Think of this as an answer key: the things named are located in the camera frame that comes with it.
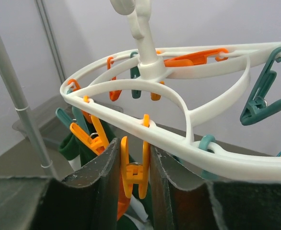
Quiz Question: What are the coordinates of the teal clip holding sock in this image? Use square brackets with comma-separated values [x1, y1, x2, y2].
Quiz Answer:
[55, 89, 91, 135]

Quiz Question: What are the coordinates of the yellow-orange clip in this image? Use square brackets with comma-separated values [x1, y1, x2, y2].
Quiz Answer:
[70, 110, 109, 155]
[120, 114, 151, 200]

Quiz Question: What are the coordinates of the white round clip hanger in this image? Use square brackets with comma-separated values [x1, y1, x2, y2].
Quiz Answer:
[59, 0, 281, 181]

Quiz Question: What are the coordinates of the white printed sock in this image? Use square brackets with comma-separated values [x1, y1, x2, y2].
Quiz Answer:
[67, 158, 153, 230]

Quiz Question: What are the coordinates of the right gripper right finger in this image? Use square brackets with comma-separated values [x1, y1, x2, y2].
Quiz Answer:
[150, 146, 281, 230]

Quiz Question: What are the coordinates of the grey plastic bin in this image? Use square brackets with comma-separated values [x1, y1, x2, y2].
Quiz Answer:
[12, 94, 124, 149]

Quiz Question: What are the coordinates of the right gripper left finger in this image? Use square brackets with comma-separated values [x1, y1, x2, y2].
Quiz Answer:
[0, 138, 120, 230]

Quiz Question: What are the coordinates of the orange clip holding socks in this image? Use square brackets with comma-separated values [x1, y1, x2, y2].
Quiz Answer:
[67, 79, 93, 124]

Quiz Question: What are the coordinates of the orange sock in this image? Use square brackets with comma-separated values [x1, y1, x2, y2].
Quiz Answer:
[117, 179, 130, 220]

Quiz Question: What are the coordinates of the white drying rack stand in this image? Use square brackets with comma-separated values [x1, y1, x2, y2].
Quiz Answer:
[0, 35, 59, 179]

